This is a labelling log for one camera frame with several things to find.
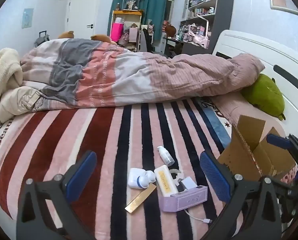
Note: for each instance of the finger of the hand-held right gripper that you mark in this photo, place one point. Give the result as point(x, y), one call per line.
point(278, 141)

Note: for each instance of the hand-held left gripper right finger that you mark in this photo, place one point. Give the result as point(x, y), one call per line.
point(213, 175)

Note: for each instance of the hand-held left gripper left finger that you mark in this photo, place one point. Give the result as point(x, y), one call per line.
point(81, 177)

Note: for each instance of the white charger block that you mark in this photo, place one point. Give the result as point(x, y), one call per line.
point(188, 183)

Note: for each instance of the brown cardboard box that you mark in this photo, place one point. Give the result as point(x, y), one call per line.
point(241, 152)

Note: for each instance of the purple box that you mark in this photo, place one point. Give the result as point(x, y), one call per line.
point(183, 200)

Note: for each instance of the white box with yellow label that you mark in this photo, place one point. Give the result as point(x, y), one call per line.
point(165, 180)

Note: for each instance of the white pump bottle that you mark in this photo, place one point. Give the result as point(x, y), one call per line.
point(165, 155)

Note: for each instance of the white bottle with blue cap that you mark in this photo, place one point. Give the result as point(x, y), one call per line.
point(139, 178)

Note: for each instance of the pink patterned cloth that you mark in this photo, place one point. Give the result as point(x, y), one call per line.
point(289, 176)

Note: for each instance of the striped bed blanket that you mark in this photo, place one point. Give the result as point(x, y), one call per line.
point(94, 140)

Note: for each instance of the green plush toy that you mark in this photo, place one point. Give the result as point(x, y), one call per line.
point(263, 95)

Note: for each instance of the pink knitted sweater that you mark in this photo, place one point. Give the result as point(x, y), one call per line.
point(231, 107)

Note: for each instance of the flat gold box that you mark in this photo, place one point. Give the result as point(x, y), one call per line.
point(140, 199)

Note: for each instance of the white headboard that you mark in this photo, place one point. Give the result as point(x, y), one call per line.
point(268, 52)

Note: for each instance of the pink grey striped duvet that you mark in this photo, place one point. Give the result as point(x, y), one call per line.
point(129, 77)

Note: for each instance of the cluttered desk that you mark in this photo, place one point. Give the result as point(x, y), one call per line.
point(188, 47)

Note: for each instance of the cream fleece blanket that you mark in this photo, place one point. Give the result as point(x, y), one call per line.
point(4, 72)

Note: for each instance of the white desk lamp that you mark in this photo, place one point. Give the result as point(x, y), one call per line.
point(207, 25)

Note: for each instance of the brown plush toy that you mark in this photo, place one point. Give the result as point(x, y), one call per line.
point(101, 38)
point(66, 34)

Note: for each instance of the grey suitcase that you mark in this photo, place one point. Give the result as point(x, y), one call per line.
point(42, 40)

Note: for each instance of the grey bookshelf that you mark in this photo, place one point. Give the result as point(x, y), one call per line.
point(223, 7)

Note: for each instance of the black desk chair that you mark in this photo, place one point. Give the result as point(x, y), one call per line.
point(146, 42)

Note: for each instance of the bright pink bag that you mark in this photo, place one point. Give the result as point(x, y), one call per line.
point(117, 32)

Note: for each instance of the brown round object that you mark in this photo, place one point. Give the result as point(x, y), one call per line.
point(170, 30)

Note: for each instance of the white door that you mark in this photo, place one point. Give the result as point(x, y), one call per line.
point(82, 12)

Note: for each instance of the yellow shelf rack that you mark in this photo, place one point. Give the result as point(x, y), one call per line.
point(127, 12)

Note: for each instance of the teal curtain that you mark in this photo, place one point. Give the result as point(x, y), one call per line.
point(154, 2)

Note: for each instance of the glass display case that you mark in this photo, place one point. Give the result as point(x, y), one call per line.
point(131, 1)

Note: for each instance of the blue wall poster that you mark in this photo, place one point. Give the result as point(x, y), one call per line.
point(27, 17)

